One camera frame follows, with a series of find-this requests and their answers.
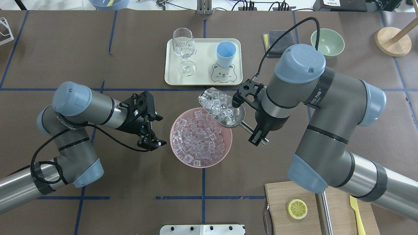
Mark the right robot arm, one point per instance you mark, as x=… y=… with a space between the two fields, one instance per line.
x=340 y=103

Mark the clear wine glass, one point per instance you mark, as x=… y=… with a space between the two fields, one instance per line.
x=183 y=44

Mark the aluminium frame post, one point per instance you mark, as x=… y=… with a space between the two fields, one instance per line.
x=204 y=7

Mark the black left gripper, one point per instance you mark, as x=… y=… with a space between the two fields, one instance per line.
x=131 y=126

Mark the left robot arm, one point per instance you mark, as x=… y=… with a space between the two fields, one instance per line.
x=74 y=107

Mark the metal ice scoop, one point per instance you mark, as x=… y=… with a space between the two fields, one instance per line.
x=219 y=105

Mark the yellow plastic knife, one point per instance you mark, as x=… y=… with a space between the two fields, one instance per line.
x=359 y=224

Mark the blue bowl with fork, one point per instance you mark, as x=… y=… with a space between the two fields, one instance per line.
x=109 y=4

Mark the wooden cutting board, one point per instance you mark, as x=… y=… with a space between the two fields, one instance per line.
x=342 y=216

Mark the pink bowl of ice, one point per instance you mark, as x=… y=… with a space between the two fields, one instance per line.
x=197 y=140

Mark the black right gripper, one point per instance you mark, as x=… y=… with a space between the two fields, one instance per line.
x=263 y=123

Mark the cream bear tray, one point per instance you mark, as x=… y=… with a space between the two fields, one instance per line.
x=208 y=72

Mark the white wire cup rack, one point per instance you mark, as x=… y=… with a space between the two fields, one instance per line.
x=5 y=31

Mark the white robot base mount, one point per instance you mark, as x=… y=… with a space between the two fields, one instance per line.
x=211 y=229

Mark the wooden stand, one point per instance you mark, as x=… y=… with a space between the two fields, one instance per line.
x=394 y=41

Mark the green bowl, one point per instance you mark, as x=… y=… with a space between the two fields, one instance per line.
x=330 y=43

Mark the blue plastic cup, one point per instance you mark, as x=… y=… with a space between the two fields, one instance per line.
x=225 y=51

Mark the lemon half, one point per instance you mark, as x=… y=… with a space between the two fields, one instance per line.
x=297 y=209

